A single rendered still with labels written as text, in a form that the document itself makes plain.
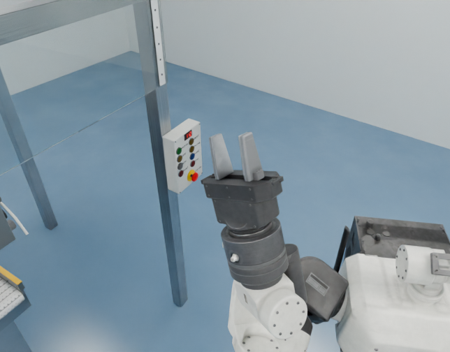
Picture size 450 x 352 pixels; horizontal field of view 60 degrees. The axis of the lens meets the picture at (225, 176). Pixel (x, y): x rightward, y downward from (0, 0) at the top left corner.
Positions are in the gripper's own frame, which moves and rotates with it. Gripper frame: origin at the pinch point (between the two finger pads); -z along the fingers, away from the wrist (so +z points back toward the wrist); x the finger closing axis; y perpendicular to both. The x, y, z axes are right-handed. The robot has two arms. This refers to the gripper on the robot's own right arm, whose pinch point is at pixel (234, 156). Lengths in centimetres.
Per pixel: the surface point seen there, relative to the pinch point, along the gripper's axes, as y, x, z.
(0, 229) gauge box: 10, -83, 18
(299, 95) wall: -317, -182, 42
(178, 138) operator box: -55, -76, 12
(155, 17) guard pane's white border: -49, -65, -29
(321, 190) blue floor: -204, -108, 98
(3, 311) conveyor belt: 15, -94, 45
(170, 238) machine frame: -59, -105, 61
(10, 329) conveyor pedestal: 12, -115, 62
